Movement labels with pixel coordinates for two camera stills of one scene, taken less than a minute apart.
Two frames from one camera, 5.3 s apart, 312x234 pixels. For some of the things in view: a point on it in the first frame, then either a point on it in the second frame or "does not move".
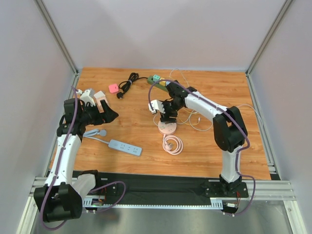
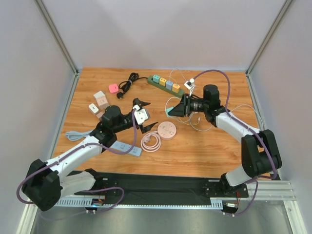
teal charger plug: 156,78 does not move
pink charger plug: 113,88 does not move
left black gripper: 99,115 to 134,117
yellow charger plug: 162,83 does not move
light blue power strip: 118,146 does not move
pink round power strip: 172,145 to 151,142
